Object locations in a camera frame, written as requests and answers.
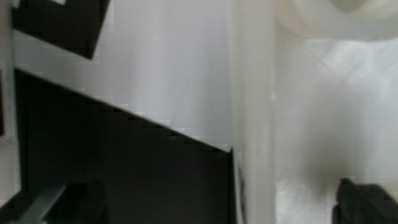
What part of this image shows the white square tabletop part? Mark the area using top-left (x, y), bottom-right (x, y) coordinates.
top-left (227, 0), bottom-right (398, 224)

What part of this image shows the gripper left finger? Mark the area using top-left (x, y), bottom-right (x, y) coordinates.
top-left (0, 179), bottom-right (109, 224)

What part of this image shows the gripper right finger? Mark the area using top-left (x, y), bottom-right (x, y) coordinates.
top-left (332, 178), bottom-right (398, 224)

